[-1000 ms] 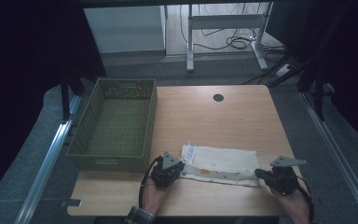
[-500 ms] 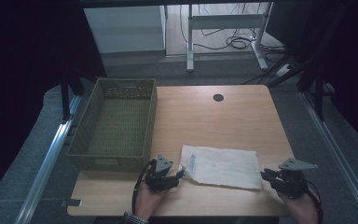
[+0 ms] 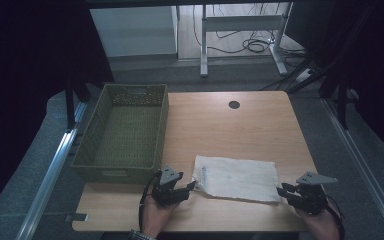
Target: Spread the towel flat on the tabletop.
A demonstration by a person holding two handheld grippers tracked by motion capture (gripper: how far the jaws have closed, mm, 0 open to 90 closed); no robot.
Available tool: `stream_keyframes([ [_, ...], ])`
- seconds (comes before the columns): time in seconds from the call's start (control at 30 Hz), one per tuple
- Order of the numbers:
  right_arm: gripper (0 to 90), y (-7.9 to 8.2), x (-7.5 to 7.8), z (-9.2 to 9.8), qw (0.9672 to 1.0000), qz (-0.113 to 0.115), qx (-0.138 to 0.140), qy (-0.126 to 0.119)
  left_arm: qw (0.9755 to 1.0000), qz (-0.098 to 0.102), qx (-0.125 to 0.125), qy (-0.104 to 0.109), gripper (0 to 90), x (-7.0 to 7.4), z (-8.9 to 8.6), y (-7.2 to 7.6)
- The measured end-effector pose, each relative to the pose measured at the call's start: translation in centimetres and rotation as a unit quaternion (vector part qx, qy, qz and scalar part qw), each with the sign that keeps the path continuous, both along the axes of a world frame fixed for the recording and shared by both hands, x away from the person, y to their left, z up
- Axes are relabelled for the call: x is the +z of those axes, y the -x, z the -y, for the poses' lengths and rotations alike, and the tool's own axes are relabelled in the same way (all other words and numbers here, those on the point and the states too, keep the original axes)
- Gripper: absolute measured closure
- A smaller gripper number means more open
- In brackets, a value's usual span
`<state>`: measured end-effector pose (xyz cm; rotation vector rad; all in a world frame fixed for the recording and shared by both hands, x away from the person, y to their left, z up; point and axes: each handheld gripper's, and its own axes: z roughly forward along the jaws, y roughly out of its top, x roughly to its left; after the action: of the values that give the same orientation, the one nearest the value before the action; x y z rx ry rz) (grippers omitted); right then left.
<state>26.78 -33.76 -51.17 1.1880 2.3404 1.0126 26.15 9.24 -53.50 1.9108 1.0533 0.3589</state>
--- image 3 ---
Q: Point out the black stand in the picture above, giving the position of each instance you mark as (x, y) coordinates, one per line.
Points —
(341, 103)
(70, 106)

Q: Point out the white patterned cloth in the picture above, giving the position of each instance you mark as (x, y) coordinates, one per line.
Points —
(236, 178)

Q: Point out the white power strip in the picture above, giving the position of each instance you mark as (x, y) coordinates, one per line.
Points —
(304, 76)

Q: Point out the white cabinet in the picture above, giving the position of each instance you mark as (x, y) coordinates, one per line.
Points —
(133, 31)

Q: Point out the person's right hand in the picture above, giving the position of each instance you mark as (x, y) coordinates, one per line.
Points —
(323, 226)

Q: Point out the person's left hand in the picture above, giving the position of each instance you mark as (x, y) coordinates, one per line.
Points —
(155, 216)

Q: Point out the white metal desk frame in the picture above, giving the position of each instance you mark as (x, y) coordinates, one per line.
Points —
(240, 23)

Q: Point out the black round table grommet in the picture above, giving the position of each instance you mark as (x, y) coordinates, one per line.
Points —
(234, 104)

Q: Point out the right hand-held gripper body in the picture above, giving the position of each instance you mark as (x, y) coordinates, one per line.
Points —
(311, 198)

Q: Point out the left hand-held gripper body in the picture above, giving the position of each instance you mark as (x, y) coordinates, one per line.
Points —
(165, 191)

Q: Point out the aluminium rail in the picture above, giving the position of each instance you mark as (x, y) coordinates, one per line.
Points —
(50, 180)
(363, 166)

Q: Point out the green woven basket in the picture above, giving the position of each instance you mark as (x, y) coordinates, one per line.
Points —
(123, 136)

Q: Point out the dark curtain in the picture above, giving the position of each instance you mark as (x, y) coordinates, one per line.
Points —
(23, 66)
(380, 66)

